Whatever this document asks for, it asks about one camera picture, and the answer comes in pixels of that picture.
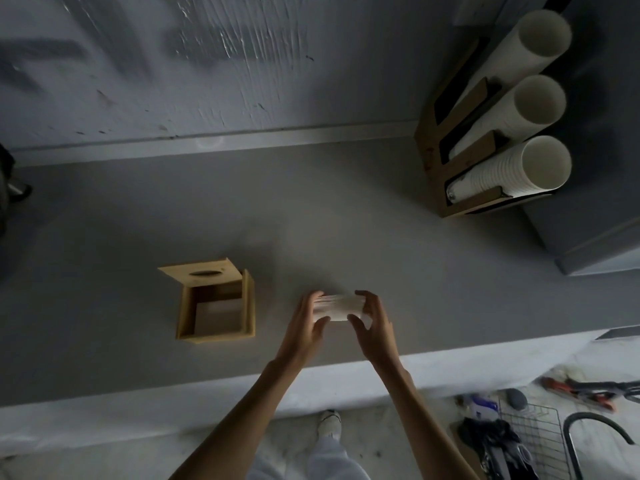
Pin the open wooden tissue box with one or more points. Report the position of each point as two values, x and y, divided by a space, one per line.
216 300

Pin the orange black tool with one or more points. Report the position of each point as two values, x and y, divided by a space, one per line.
585 389

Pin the person's right forearm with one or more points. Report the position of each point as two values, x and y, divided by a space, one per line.
425 424

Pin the person's left forearm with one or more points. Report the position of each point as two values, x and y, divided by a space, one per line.
240 424

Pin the long white cup stack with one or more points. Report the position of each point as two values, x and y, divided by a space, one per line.
525 49

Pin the person's right hand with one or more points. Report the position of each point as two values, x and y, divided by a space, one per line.
376 334

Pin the medium white cup stack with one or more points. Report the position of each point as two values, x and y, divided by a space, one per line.
515 114

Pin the black bag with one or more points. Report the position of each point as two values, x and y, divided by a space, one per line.
492 444

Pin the person's right thumb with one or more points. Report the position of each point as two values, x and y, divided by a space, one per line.
357 322

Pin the person's left thumb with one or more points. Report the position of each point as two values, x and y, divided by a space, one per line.
320 323

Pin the person's left hand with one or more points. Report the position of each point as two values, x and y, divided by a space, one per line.
300 330

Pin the white napkin stack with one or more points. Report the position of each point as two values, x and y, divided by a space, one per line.
340 307

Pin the short white cup stack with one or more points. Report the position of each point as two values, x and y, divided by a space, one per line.
515 169

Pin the wooden cup dispenser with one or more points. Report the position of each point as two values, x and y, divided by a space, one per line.
462 139

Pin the person's white trouser leg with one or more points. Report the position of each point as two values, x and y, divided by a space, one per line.
320 459

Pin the person's white shoe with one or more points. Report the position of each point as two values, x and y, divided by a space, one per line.
330 423

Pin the white blue spray bottle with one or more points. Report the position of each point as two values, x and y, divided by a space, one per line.
480 404

